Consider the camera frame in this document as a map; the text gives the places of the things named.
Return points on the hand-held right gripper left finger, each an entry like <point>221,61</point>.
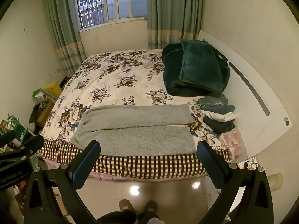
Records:
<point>86,162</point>

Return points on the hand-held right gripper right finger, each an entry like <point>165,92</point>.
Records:
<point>210,165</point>

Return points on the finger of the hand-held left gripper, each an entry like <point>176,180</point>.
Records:
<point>32,145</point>
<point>7,138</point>

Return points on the grey pants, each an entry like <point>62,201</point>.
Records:
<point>140,136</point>

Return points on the teal shelf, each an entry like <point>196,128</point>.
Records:
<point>16,128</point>

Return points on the pink floral pillow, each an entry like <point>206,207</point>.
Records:
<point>234,142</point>

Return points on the cardboard box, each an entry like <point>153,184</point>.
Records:
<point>46,114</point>

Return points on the folded white garment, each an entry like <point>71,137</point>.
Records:
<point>222,117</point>

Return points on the white pipe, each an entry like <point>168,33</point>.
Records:
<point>48,97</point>

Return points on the green plastic bag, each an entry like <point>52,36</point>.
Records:
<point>37,92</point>

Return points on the folded dark teal garment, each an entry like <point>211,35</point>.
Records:
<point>218,109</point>

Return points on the person's left shoe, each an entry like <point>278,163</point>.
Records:
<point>126,206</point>

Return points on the person's shoe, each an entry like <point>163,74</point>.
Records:
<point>150,207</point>
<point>126,206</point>

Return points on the yellow box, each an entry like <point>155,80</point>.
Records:
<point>53,89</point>

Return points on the white headboard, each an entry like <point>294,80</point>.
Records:
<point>257,121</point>

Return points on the folded blue denim garment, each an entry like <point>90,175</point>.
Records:
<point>213,100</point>

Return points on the cream cylindrical container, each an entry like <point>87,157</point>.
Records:
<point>275,182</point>

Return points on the person's right shoe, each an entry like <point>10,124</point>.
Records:
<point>150,207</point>

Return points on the bed with floral sheet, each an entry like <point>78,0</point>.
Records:
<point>112,79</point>

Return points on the dark green blanket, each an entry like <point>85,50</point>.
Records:
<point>172,80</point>

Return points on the dark green pillow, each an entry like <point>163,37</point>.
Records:
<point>201,65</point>

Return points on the green striped curtain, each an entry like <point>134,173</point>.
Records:
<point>63,28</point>
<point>172,11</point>

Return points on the barred window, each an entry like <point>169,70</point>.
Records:
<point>116,0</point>

